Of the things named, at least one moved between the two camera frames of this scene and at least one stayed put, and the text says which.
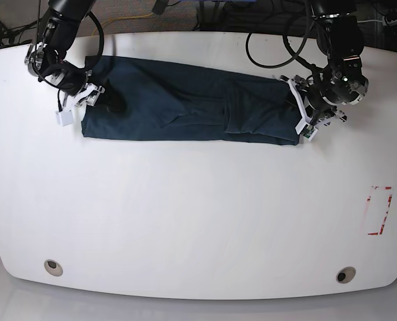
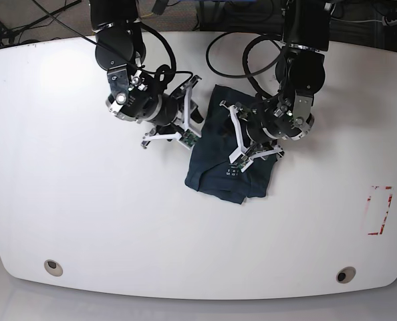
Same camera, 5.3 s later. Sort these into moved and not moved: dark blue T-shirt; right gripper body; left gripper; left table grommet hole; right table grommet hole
Moved: left gripper; dark blue T-shirt; right gripper body
Not moved: left table grommet hole; right table grommet hole
